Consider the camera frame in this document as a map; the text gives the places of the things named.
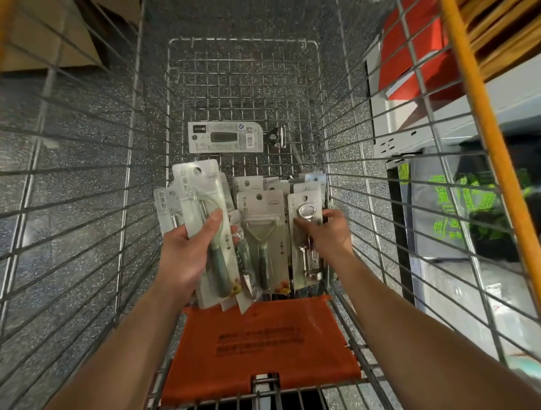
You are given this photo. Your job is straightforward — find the person's right hand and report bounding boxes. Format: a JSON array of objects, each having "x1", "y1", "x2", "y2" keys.
[{"x1": 291, "y1": 208, "x2": 356, "y2": 271}]

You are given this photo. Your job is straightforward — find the person's left hand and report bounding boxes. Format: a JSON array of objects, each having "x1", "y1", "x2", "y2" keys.
[{"x1": 156, "y1": 210, "x2": 226, "y2": 307}]

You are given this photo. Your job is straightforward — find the metal corkscrew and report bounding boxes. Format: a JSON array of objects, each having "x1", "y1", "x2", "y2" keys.
[{"x1": 287, "y1": 190, "x2": 326, "y2": 284}]

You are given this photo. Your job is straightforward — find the green handled peeler packet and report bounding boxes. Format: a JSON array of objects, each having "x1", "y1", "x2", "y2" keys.
[{"x1": 237, "y1": 190, "x2": 289, "y2": 297}]

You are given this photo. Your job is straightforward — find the carded green-handled tools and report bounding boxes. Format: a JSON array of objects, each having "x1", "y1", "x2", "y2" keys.
[{"x1": 171, "y1": 161, "x2": 240, "y2": 309}]

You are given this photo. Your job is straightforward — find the pile of packaged kitchen tools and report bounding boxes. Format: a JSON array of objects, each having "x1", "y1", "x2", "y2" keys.
[{"x1": 154, "y1": 173, "x2": 331, "y2": 314}]

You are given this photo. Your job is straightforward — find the grey carded item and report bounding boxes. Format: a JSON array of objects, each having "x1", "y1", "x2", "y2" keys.
[{"x1": 188, "y1": 120, "x2": 265, "y2": 154}]

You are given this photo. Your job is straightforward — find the orange wire shopping cart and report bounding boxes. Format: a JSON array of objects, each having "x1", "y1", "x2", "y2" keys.
[{"x1": 0, "y1": 0, "x2": 541, "y2": 410}]

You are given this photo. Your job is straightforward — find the kitchen tools display rack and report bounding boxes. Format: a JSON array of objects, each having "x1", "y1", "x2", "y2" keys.
[{"x1": 363, "y1": 0, "x2": 541, "y2": 410}]

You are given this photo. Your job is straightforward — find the person's right forearm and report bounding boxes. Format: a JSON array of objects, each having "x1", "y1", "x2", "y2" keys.
[{"x1": 325, "y1": 252, "x2": 541, "y2": 410}]

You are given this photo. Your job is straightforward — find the person's left forearm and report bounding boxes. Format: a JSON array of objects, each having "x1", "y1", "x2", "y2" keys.
[{"x1": 46, "y1": 287, "x2": 199, "y2": 410}]

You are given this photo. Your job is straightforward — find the orange cart seat flap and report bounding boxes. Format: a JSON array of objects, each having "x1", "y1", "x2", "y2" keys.
[{"x1": 161, "y1": 294, "x2": 363, "y2": 405}]

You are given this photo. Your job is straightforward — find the green black packets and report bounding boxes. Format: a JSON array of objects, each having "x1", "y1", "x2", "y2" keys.
[{"x1": 423, "y1": 169, "x2": 529, "y2": 246}]

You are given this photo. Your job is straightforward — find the red packets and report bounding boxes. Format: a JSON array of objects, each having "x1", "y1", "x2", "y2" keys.
[{"x1": 379, "y1": 0, "x2": 449, "y2": 103}]

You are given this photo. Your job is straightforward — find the large open cardboard box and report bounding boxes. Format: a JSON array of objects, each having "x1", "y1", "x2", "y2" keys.
[{"x1": 0, "y1": 0, "x2": 103, "y2": 73}]

